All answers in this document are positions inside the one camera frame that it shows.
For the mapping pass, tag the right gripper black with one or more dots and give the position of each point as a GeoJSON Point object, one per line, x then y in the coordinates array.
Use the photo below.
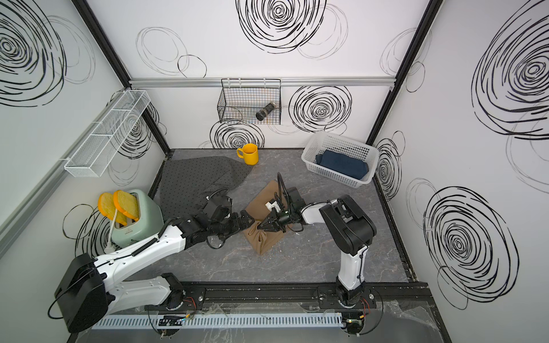
{"type": "Point", "coordinates": [274, 220]}

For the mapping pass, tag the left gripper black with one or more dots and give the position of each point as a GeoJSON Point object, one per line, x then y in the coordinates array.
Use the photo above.
{"type": "Point", "coordinates": [237, 224]}

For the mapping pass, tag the tan brown skirt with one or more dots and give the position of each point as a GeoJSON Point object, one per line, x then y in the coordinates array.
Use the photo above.
{"type": "Point", "coordinates": [260, 240]}

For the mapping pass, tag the blue denim skirt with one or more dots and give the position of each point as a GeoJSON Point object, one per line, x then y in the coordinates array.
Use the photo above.
{"type": "Point", "coordinates": [343, 164]}

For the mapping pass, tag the white perforated plastic basket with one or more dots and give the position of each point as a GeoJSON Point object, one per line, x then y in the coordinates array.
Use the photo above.
{"type": "Point", "coordinates": [320, 142]}

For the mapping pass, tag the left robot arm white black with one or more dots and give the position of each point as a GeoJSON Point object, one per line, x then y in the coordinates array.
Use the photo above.
{"type": "Point", "coordinates": [114, 268]}

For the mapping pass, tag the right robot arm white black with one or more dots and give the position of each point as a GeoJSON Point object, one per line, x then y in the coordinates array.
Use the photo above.
{"type": "Point", "coordinates": [350, 227]}

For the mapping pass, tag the yellow mug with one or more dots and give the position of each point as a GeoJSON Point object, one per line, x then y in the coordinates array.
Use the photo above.
{"type": "Point", "coordinates": [249, 153]}

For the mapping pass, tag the dark perforated mat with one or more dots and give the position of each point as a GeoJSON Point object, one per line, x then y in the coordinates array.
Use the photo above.
{"type": "Point", "coordinates": [186, 183]}

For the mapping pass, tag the mint green toaster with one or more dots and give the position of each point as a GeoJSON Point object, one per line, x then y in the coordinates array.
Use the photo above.
{"type": "Point", "coordinates": [149, 223]}

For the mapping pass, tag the dark cylindrical bottle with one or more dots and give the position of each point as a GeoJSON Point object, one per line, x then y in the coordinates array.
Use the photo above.
{"type": "Point", "coordinates": [265, 112]}

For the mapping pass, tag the right toast slice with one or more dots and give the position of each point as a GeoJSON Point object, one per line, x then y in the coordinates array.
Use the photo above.
{"type": "Point", "coordinates": [127, 204]}

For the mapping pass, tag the toast slice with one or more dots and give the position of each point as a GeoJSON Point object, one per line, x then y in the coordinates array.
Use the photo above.
{"type": "Point", "coordinates": [107, 209]}
{"type": "Point", "coordinates": [127, 204]}

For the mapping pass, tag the left toast slice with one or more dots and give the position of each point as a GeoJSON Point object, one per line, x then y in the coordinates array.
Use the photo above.
{"type": "Point", "coordinates": [107, 209]}

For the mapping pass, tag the white slotted cable duct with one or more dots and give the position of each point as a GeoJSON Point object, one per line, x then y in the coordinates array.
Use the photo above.
{"type": "Point", "coordinates": [219, 321]}

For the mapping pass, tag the black wire wall basket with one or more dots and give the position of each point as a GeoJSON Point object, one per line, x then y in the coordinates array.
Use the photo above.
{"type": "Point", "coordinates": [240, 99]}

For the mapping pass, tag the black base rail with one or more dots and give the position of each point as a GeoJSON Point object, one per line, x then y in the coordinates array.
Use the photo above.
{"type": "Point", "coordinates": [266, 293]}

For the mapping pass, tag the white wire wall shelf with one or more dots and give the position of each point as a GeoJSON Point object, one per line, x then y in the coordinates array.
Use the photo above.
{"type": "Point", "coordinates": [121, 130]}

